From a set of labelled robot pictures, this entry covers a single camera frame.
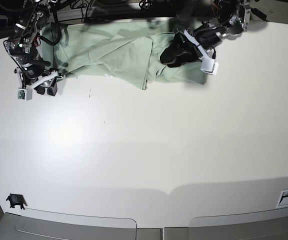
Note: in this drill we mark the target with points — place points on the right grey chair back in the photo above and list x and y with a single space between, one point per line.
243 226

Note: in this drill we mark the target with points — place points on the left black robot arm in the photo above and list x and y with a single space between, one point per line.
234 14

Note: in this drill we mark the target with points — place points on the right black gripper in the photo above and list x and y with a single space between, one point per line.
37 72

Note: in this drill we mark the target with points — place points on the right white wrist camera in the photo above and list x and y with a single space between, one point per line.
27 86

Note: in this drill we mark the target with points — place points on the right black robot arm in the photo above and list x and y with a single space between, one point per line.
37 23

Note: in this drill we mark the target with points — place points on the left grey chair back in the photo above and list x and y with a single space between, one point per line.
51 225

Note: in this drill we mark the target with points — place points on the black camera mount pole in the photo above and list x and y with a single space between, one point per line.
185 8

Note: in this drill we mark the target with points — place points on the grey chair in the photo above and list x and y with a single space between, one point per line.
243 226
51 225

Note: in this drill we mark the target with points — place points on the black plastic clip part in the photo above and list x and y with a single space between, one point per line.
16 200

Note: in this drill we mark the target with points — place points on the light green T-shirt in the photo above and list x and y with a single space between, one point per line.
126 50

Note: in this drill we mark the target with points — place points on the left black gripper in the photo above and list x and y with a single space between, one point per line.
181 51

